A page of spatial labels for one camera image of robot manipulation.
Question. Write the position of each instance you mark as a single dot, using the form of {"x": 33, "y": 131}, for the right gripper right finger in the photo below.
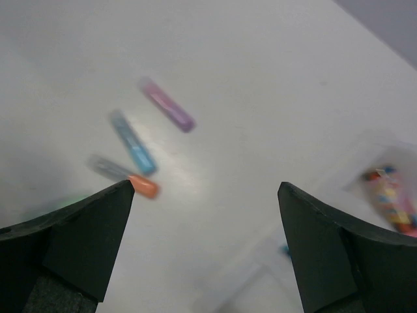
{"x": 342, "y": 263}

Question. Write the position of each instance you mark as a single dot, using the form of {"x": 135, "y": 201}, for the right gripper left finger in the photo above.
{"x": 63, "y": 261}

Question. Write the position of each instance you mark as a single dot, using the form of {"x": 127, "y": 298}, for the teal pen refill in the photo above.
{"x": 285, "y": 251}

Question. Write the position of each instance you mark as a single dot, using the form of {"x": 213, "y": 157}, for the pink capped glue bottle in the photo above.
{"x": 391, "y": 197}

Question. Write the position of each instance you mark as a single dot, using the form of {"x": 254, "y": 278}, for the green capped lead case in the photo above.
{"x": 50, "y": 206}

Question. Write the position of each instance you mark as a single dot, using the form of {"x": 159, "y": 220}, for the clear plastic compartment tray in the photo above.
{"x": 262, "y": 275}

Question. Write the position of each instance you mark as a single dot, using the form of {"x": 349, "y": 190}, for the orange capped lead case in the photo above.
{"x": 115, "y": 172}

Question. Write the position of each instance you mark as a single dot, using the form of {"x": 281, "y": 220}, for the blue capped lead case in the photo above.
{"x": 133, "y": 145}

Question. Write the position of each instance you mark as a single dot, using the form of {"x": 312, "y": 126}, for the purple capped lead case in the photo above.
{"x": 174, "y": 112}

